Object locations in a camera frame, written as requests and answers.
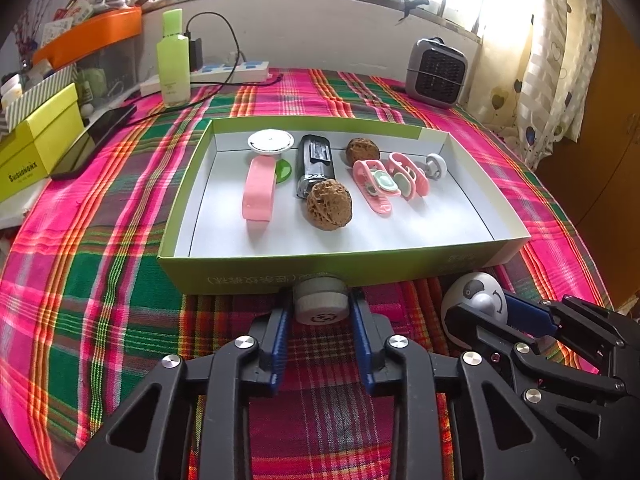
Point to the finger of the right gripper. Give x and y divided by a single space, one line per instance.
534 320
473 330

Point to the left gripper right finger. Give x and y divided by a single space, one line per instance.
371 330

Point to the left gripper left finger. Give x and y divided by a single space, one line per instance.
266 365

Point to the white smiley mouse gadget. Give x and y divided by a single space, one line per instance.
478 290

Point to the white round jar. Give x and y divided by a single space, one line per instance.
320 301

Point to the walnut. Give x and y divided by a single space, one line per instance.
361 149
329 205

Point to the pink clip plain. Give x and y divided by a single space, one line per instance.
257 202

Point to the pink clip small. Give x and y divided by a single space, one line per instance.
376 185

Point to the pink clip green insert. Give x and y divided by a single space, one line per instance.
410 179

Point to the small white hook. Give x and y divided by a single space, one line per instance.
435 167

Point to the green white cardboard tray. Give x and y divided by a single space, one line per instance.
208 248

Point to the pink plaid bedspread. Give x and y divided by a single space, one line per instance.
86 309

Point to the heart pattern curtain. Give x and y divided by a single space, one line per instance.
532 76

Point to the grey space heater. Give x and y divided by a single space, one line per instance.
435 73

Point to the white power strip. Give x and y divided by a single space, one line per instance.
244 73

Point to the black smartphone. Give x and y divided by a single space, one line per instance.
88 145

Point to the black charger plug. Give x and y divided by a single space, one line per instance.
195 54

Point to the green lotion bottle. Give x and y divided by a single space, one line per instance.
173 64

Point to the yellow shoe box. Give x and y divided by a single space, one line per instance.
31 151

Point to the striped green white box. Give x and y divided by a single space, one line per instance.
32 99

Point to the orange lid box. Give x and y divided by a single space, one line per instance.
90 36

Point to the red berry branches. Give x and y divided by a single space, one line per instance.
28 25

